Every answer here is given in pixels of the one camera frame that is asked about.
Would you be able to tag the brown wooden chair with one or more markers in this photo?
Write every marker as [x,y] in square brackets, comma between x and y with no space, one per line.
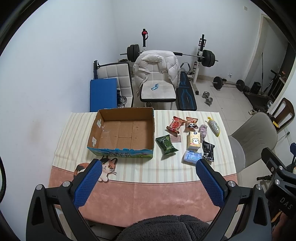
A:
[282,115]

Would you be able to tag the barbell on rack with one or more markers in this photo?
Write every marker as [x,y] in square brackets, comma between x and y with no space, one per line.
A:
[207,58]

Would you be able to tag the white puffer jacket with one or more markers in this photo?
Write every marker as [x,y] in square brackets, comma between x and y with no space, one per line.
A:
[168,64]

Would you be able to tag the grey office chair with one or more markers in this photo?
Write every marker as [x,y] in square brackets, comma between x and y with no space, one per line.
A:
[250,139]

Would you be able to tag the black weight bench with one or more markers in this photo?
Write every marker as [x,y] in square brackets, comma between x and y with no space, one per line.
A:
[185,95]

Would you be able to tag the mauve cloth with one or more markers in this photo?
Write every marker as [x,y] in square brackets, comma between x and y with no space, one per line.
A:
[203,132]

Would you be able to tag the yellow tissue pack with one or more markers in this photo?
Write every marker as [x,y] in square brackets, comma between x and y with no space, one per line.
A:
[194,141]

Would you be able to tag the blue folded mat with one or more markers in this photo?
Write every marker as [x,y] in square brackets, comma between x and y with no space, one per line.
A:
[103,94]

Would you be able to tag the black foil packet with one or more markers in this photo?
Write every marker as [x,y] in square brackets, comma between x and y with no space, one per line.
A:
[208,151]

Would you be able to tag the barbell on floor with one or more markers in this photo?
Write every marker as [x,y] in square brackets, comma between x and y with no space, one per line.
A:
[219,83]

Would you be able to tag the black fleece garment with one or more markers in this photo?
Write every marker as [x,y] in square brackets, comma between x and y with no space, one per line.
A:
[168,227]

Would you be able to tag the yellow silver scrub sponge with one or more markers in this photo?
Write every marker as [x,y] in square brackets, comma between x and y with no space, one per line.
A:
[214,126]

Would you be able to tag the blue wrapper on chair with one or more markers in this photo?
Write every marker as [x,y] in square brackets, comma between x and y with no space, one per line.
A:
[155,87]

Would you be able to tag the orange panda snack packet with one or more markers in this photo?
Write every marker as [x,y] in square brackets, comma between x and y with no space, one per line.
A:
[191,122]

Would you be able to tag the white padded chair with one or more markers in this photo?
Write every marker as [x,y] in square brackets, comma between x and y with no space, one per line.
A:
[166,91]

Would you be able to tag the striped pink tablecloth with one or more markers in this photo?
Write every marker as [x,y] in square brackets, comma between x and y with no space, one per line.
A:
[139,188]

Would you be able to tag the open cardboard box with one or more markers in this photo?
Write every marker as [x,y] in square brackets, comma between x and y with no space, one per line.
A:
[123,132]

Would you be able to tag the chrome dumbbell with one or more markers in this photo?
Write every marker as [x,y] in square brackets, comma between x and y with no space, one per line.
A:
[208,99]

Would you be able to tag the red snack packet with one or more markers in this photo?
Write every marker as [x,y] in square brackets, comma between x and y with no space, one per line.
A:
[175,124]

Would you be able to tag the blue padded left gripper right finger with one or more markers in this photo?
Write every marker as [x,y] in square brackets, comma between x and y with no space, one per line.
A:
[254,222]

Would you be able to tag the green snack packet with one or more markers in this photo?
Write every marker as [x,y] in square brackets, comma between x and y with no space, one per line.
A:
[166,144]

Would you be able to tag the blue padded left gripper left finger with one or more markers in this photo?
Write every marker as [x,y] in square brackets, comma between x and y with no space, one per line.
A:
[43,222]

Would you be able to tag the blue tissue pack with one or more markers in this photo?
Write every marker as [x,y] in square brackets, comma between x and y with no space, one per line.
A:
[191,157]

